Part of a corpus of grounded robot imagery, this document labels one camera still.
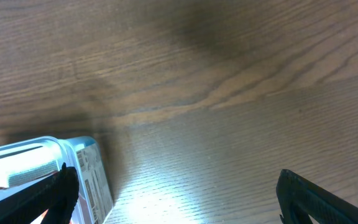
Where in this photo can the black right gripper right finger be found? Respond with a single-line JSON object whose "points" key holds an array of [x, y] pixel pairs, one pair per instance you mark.
{"points": [[302, 201]]}

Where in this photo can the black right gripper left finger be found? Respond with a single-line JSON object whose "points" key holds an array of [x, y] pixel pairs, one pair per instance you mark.
{"points": [[56, 192]]}

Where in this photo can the blue fever patch box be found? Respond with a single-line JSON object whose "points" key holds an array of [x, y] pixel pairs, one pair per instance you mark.
{"points": [[95, 201]]}

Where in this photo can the green white medicine box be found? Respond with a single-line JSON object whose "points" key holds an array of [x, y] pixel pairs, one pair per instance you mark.
{"points": [[13, 173]]}

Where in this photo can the clear plastic container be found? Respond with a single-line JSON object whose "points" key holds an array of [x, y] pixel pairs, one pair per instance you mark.
{"points": [[26, 163]]}

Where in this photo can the red white medicine box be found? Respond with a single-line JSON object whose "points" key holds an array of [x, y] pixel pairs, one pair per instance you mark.
{"points": [[7, 192]]}

